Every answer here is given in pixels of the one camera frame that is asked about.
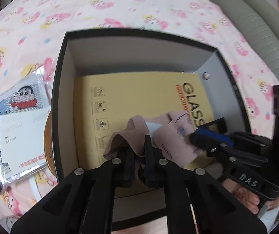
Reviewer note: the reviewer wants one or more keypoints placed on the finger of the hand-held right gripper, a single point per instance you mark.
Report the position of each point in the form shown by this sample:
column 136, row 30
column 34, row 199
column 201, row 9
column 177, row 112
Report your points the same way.
column 202, row 143
column 215, row 137

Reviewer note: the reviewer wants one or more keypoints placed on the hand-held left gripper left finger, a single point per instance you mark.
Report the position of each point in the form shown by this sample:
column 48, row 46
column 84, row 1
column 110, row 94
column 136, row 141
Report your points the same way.
column 127, row 170

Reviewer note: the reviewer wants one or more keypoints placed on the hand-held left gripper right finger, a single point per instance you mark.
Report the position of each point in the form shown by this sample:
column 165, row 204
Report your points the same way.
column 149, row 156

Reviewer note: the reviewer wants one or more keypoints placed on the small black frame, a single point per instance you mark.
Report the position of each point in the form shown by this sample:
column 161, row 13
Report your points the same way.
column 221, row 124

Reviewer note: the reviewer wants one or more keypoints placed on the pink sock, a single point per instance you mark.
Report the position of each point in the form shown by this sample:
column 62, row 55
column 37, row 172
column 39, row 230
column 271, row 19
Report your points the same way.
column 171, row 146

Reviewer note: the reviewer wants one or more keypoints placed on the black cardboard box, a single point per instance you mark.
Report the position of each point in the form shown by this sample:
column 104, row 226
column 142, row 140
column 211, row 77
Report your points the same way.
column 66, row 82

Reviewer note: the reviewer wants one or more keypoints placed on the white card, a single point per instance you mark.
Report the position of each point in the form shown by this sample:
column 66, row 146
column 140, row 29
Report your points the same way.
column 22, row 139

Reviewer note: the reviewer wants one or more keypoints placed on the cartoon print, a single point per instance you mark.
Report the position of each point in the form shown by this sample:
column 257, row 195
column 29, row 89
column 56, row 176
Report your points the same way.
column 24, row 95

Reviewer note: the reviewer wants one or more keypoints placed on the person's right hand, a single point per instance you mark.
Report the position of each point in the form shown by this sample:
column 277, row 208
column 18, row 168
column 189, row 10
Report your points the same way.
column 249, row 199

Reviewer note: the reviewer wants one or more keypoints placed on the yellow flat packet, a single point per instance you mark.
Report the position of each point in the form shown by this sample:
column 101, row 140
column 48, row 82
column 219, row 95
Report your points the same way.
column 129, row 95

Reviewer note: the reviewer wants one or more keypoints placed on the orange round disc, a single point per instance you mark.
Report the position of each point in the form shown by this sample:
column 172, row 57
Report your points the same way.
column 48, row 146

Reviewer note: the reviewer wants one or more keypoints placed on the white plastic strip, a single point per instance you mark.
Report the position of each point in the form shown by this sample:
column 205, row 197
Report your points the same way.
column 35, row 187

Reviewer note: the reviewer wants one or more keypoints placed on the grey-green padded headboard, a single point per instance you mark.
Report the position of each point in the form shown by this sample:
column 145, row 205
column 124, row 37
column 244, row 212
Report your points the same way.
column 251, row 4

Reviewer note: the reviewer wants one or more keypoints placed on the pink printed bedsheet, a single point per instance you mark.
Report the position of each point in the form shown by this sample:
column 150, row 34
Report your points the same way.
column 129, row 4

